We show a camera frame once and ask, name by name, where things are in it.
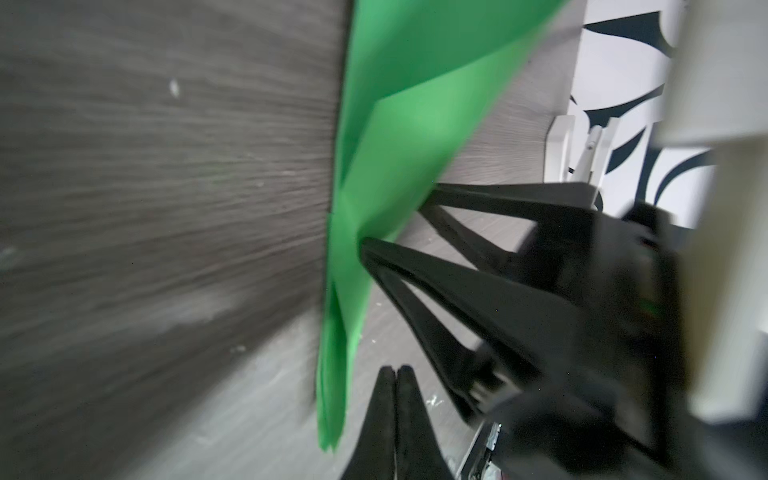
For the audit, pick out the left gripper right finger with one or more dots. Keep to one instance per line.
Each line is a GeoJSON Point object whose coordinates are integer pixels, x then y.
{"type": "Point", "coordinates": [417, 452]}

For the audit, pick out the green square paper sheet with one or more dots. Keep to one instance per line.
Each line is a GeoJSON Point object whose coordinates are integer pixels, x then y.
{"type": "Point", "coordinates": [420, 77]}

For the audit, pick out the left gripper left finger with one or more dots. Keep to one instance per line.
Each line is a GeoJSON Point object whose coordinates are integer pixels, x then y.
{"type": "Point", "coordinates": [374, 454]}

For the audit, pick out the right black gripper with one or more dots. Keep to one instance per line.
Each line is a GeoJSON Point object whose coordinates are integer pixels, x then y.
{"type": "Point", "coordinates": [585, 307]}

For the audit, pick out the white box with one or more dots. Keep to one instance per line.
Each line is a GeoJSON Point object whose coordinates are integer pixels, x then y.
{"type": "Point", "coordinates": [572, 158]}

